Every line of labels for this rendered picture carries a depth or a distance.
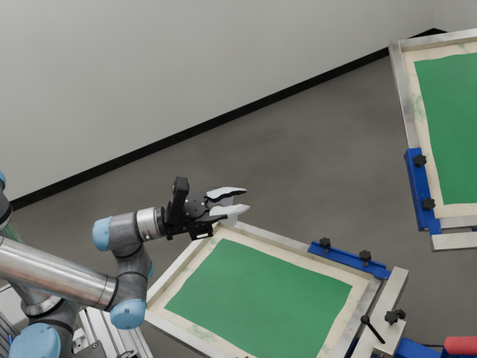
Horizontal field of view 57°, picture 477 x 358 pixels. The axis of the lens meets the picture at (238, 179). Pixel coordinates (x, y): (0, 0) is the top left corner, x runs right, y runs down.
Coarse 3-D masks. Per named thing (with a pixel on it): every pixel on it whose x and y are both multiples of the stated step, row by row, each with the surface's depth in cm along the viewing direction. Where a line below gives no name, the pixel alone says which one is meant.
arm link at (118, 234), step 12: (120, 216) 101; (132, 216) 100; (96, 228) 100; (108, 228) 99; (120, 228) 99; (132, 228) 99; (96, 240) 99; (108, 240) 99; (120, 240) 99; (132, 240) 100; (120, 252) 102; (132, 252) 103
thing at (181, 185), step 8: (176, 184) 94; (184, 184) 94; (176, 192) 93; (184, 192) 94; (176, 200) 95; (184, 200) 95; (168, 208) 100; (176, 208) 96; (168, 216) 98; (176, 216) 98
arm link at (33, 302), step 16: (0, 176) 95; (0, 192) 94; (0, 208) 93; (0, 224) 94; (16, 240) 100; (16, 288) 105; (32, 288) 106; (32, 304) 109; (48, 304) 109; (64, 304) 113; (80, 304) 121; (32, 320) 110; (64, 320) 111
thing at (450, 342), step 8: (424, 344) 136; (432, 344) 134; (440, 344) 132; (448, 344) 127; (456, 344) 125; (464, 344) 123; (472, 344) 121; (448, 352) 127; (456, 352) 125; (464, 352) 123; (472, 352) 121
